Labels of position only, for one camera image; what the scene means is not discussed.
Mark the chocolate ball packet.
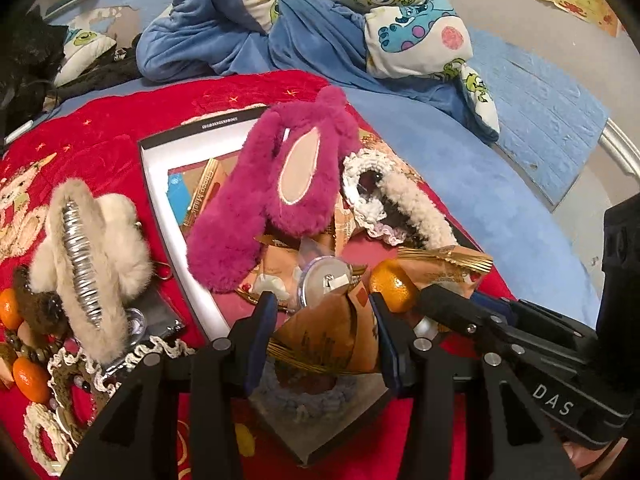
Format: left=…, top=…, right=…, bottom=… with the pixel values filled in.
left=235, top=235, right=304, bottom=315
left=268, top=285, right=378, bottom=375
left=397, top=245, right=494, bottom=299

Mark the cream fuzzy hair clip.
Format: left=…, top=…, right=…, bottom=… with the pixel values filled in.
left=378, top=172, right=458, bottom=249

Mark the silver coin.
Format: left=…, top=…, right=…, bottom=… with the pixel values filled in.
left=296, top=237, right=355, bottom=309

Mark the brown white lace scrunchie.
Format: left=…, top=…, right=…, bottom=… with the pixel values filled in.
left=47, top=348, right=111, bottom=445

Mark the cream crochet scrunchie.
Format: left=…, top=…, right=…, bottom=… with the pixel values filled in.
left=23, top=403, right=74, bottom=477

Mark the orange mandarin in box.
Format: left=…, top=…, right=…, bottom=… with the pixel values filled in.
left=369, top=259, right=420, bottom=313

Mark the black white lace scrunchie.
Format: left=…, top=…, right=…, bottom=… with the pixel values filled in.
left=92, top=336, right=195, bottom=396

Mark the white crochet scrunchie in box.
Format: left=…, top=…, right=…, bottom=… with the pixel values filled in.
left=342, top=148, right=407, bottom=246

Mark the light blue crochet scrunchie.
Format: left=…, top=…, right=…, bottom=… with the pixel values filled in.
left=254, top=360, right=357, bottom=422

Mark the black shallow box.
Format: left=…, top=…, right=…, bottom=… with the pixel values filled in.
left=141, top=102, right=494, bottom=462

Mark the dark brown fuzzy hair clip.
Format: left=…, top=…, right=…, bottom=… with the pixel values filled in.
left=12, top=266, right=68, bottom=337

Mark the magenta plush hair clip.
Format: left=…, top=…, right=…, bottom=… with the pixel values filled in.
left=186, top=86, right=361, bottom=292

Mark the beige fur hair claw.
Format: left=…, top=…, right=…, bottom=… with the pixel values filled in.
left=49, top=179, right=128, bottom=364

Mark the chocolate packet in box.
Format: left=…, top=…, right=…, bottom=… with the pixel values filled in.
left=180, top=154, right=236, bottom=237

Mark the blue monster print blanket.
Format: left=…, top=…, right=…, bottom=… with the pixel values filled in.
left=136, top=0, right=500, bottom=143

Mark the red plush blanket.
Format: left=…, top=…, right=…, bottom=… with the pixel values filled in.
left=1, top=70, right=468, bottom=479

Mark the small monster print pillow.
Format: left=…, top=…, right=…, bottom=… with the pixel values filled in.
left=53, top=28, right=117, bottom=87

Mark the black puffy jacket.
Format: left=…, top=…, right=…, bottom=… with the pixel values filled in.
left=1, top=6, right=67, bottom=136

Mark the brown wooden bead bracelet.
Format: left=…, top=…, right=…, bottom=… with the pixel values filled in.
left=4, top=320, right=64, bottom=366

